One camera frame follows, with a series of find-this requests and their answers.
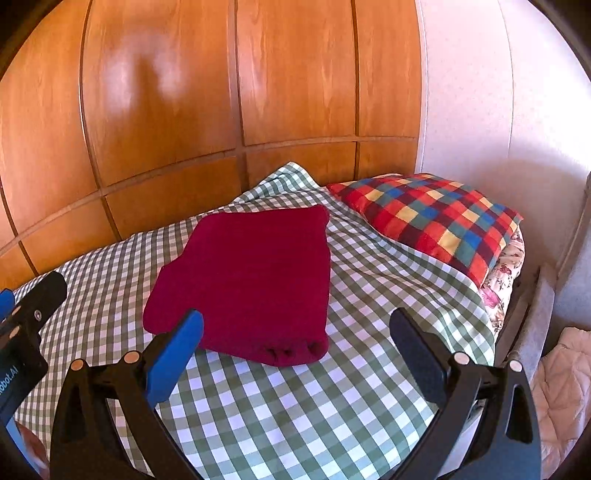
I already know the floral quilt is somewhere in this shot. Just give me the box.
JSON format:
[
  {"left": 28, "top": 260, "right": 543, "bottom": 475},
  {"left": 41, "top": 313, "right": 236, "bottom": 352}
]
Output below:
[{"left": 478, "top": 226, "right": 527, "bottom": 335}]

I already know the green checked bedsheet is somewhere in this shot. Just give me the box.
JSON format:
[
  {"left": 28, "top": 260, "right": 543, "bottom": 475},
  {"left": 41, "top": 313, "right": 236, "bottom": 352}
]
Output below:
[{"left": 9, "top": 161, "right": 497, "bottom": 480}]

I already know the grey upright panel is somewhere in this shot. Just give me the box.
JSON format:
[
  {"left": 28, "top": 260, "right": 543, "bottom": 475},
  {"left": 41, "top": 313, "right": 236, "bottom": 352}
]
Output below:
[{"left": 556, "top": 171, "right": 591, "bottom": 296}]

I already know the multicolour plaid pillow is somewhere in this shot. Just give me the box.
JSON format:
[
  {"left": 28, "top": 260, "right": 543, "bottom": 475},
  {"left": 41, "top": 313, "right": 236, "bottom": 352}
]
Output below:
[{"left": 327, "top": 173, "right": 525, "bottom": 287}]

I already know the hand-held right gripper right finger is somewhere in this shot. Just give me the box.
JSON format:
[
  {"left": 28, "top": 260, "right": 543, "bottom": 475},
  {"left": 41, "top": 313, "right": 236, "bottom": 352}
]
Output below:
[{"left": 389, "top": 307, "right": 542, "bottom": 480}]

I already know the wooden wardrobe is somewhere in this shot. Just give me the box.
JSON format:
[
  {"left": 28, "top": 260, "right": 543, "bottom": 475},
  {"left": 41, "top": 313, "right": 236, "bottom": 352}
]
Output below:
[{"left": 0, "top": 0, "right": 423, "bottom": 282}]

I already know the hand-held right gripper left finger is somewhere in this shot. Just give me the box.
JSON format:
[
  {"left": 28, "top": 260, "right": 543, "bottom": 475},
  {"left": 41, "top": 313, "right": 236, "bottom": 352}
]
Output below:
[{"left": 50, "top": 309, "right": 205, "bottom": 480}]

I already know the grey bed frame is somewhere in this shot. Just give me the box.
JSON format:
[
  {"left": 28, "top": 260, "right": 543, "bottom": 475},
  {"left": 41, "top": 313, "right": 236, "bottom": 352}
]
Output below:
[{"left": 505, "top": 263, "right": 561, "bottom": 370}]

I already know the pink quilted blanket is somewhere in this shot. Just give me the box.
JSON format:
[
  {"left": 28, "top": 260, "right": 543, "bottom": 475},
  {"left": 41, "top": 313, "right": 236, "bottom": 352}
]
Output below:
[{"left": 531, "top": 327, "right": 591, "bottom": 476}]

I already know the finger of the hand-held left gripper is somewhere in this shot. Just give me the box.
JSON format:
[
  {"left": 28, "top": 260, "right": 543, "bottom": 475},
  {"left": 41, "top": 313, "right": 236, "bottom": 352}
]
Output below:
[
  {"left": 9, "top": 271, "right": 68, "bottom": 352},
  {"left": 0, "top": 288, "right": 19, "bottom": 342}
]

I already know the dark red sweater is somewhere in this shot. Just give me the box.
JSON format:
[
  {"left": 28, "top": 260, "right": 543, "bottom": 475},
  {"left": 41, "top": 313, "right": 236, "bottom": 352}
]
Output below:
[{"left": 143, "top": 204, "right": 331, "bottom": 367}]

